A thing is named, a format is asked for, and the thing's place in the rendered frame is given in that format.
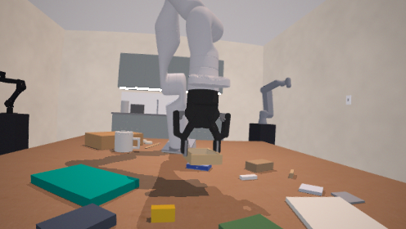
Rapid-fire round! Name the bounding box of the white mug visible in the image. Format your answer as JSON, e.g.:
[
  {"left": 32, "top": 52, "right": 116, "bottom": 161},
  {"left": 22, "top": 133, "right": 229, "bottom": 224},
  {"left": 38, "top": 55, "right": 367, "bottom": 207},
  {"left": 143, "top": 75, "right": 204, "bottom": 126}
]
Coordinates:
[{"left": 115, "top": 131, "right": 140, "bottom": 152}]

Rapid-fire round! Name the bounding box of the teal flat rectangular box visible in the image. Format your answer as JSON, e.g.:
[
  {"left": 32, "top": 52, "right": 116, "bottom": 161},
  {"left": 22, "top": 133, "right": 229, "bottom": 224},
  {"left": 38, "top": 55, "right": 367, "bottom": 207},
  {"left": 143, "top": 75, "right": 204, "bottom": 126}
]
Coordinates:
[{"left": 30, "top": 164, "right": 139, "bottom": 206}]

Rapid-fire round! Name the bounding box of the yellow block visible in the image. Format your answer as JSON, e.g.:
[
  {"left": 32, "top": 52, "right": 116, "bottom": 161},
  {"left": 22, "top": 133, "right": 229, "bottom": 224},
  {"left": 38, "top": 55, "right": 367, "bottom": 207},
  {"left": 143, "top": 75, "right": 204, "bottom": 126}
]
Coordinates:
[{"left": 151, "top": 204, "right": 175, "bottom": 222}]

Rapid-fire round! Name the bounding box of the green rectangular box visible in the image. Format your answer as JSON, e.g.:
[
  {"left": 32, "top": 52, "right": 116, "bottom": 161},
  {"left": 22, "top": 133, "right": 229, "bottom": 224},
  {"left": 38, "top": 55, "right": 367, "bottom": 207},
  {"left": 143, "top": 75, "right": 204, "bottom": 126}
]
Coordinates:
[{"left": 219, "top": 214, "right": 283, "bottom": 229}]

